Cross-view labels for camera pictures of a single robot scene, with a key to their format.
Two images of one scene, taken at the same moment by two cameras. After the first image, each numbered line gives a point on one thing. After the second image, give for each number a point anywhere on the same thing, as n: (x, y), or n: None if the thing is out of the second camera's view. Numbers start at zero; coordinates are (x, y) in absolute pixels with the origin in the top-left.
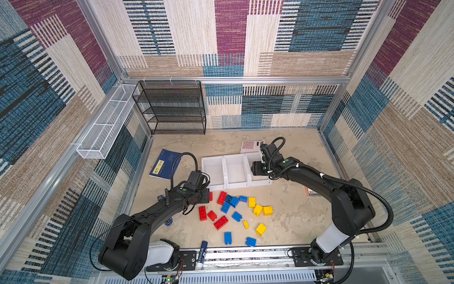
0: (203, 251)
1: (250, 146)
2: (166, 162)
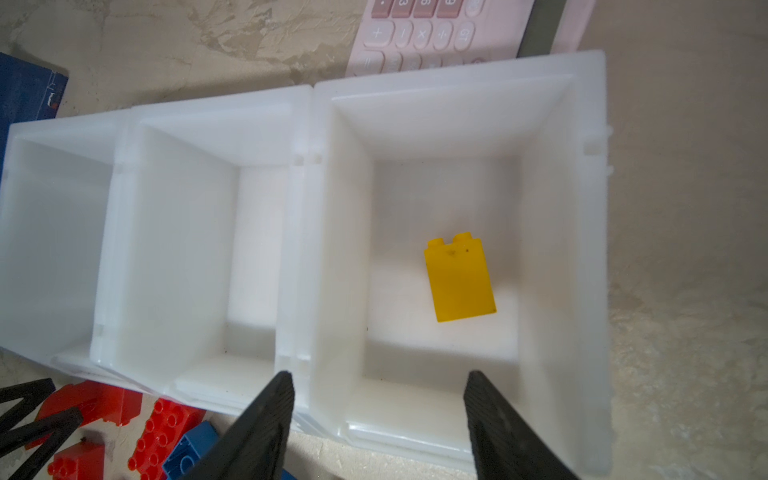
0: None
1: (398, 37)
2: (28, 91)
